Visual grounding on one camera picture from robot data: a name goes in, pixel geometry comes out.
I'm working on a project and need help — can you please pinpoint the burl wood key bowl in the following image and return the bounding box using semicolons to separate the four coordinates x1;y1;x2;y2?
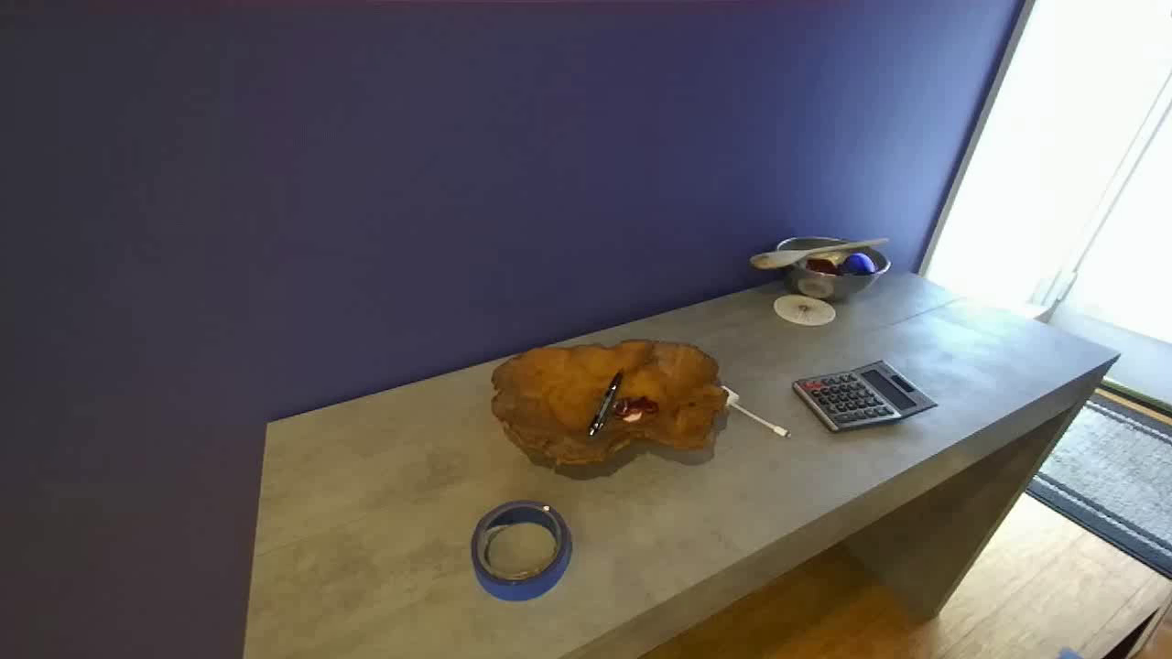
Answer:
489;339;726;475

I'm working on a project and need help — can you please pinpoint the blue tape roll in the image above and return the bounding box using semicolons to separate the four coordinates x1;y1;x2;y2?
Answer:
468;496;571;600

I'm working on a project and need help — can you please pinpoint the blue object in metal bowl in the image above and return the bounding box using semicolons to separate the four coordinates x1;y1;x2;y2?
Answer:
846;252;879;273

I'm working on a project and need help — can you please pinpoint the grey desk calculator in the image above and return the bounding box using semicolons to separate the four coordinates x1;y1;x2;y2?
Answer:
796;362;935;430

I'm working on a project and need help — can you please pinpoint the dark floor mat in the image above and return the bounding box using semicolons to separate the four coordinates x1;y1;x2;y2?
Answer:
1029;392;1172;578

